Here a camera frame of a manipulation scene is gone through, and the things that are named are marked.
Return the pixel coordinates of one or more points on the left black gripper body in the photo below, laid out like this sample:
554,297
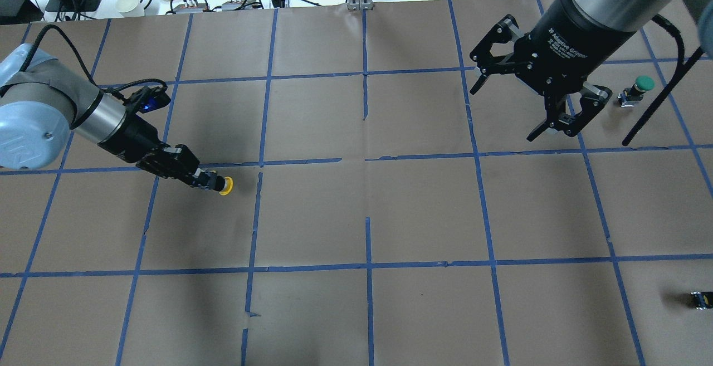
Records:
132,138

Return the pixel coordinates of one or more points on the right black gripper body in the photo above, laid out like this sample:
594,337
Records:
579,34

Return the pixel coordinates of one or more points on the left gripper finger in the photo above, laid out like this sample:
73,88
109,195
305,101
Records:
202,176

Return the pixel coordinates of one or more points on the yellow push button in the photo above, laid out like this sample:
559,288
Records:
223,187

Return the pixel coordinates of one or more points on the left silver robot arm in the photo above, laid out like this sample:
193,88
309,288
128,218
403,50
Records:
43,101

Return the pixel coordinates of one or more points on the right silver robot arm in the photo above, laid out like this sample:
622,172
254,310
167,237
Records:
613,22

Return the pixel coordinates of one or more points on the green push button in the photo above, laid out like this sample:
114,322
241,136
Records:
632,96

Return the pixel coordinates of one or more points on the upper usb hub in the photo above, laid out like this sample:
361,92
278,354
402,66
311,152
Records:
189,7

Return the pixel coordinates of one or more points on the white paper cup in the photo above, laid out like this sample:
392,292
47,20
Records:
129,8

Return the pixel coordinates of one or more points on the blue lit wrist camera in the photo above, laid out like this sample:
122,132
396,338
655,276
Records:
147,99

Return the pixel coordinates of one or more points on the black switch block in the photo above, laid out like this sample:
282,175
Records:
701,300

